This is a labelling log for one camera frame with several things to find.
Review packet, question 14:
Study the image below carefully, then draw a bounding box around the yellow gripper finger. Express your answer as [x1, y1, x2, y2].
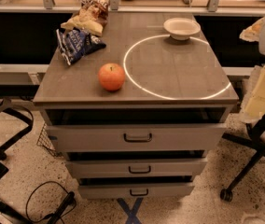
[240, 65, 265, 123]
[239, 18, 264, 42]

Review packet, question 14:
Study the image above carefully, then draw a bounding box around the white paper bowl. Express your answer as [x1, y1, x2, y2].
[163, 18, 201, 40]

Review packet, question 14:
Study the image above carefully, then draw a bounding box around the red apple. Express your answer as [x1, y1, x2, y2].
[98, 63, 125, 91]

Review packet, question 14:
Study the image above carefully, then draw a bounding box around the black office chair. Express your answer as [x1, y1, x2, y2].
[220, 114, 265, 202]

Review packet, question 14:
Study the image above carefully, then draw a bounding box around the top grey drawer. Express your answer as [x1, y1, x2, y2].
[47, 123, 226, 152]

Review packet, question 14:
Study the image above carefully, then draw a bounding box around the grey drawer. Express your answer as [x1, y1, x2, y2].
[47, 123, 226, 152]
[78, 182, 194, 199]
[66, 158, 207, 179]

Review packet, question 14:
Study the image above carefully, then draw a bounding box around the middle grey drawer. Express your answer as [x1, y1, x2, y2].
[66, 158, 207, 179]

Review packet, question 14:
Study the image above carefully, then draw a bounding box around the grey drawer cabinet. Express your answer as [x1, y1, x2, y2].
[34, 12, 238, 186]

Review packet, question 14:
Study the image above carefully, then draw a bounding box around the brown crumpled chip bag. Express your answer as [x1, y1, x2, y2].
[61, 0, 108, 36]

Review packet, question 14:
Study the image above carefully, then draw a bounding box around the bottom grey drawer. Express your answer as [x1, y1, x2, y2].
[78, 182, 194, 199]

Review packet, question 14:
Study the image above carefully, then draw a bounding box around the blue chip bag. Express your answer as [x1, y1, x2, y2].
[56, 28, 106, 65]

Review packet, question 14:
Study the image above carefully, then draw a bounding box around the blue tape cross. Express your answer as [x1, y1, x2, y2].
[117, 198, 143, 224]

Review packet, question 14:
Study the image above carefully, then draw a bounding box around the black cable on floor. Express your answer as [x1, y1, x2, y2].
[25, 180, 77, 224]

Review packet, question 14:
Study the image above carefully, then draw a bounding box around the wire mesh basket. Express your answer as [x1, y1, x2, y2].
[36, 123, 61, 158]

